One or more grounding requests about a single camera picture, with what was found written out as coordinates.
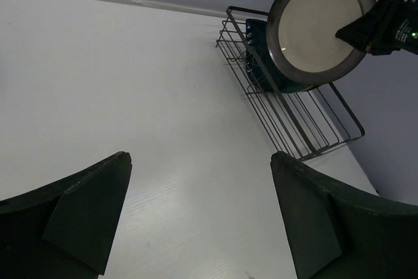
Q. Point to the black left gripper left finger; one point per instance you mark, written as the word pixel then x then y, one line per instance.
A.
pixel 66 228

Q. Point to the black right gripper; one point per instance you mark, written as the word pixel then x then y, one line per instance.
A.
pixel 389 26

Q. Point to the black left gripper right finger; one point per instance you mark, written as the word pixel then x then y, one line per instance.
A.
pixel 337 231

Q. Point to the silver rimmed cream plate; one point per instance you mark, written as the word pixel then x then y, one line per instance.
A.
pixel 301 38

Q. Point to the black wire dish rack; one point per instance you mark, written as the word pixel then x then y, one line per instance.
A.
pixel 304 125

